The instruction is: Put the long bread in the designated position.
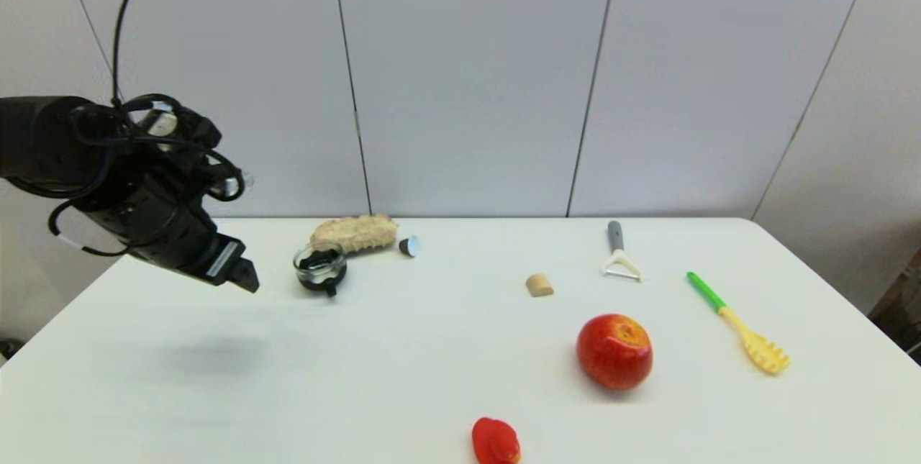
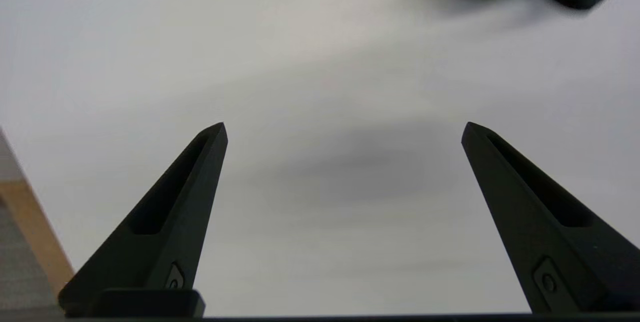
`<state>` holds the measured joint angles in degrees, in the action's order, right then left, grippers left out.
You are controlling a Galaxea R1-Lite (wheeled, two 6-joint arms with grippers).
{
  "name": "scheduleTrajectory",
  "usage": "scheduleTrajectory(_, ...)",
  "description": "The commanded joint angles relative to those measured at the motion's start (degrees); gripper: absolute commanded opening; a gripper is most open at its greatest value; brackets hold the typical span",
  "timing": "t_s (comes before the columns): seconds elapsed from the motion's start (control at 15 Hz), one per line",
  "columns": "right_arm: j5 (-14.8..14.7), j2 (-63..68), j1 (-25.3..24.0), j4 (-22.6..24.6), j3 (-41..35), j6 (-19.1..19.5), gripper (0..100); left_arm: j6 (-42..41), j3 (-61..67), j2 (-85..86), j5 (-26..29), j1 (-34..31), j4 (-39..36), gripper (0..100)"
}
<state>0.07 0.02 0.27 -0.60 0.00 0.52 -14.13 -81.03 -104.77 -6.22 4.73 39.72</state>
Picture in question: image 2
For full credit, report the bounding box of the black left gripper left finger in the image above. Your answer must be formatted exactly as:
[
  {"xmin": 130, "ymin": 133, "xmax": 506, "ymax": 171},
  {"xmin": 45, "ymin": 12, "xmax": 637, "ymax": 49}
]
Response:
[{"xmin": 57, "ymin": 122, "xmax": 229, "ymax": 319}]

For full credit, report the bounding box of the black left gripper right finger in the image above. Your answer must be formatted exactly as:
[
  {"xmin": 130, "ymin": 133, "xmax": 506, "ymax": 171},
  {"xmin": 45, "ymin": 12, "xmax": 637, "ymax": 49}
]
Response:
[{"xmin": 460, "ymin": 121, "xmax": 640, "ymax": 314}]

